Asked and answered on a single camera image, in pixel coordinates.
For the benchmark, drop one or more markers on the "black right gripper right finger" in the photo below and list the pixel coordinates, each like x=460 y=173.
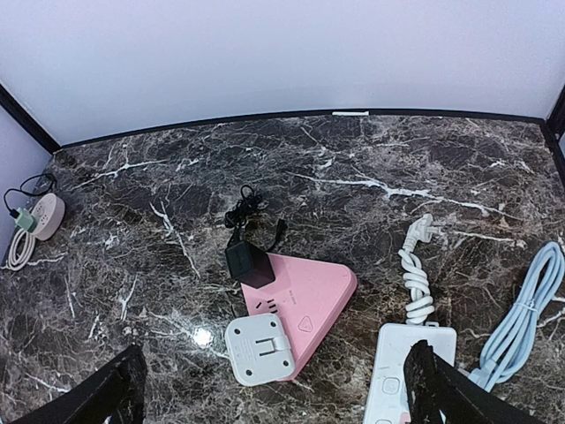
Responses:
x=438 y=393

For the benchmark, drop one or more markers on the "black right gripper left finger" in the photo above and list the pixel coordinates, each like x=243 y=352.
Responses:
x=113 y=394

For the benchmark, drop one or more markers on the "long white power strip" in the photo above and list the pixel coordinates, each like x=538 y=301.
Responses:
x=387 y=400

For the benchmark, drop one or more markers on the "white square plug adapter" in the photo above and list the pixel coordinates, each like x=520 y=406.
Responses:
x=259 y=350

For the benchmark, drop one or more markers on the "pink triangular power strip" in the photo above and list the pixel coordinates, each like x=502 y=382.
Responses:
x=307 y=296

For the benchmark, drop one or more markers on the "black power adapter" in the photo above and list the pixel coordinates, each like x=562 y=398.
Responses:
x=249 y=265

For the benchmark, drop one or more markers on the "round pink power socket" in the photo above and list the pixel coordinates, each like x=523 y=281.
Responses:
x=48 y=213

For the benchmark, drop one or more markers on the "green charger plug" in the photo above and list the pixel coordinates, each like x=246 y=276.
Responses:
x=23 y=219

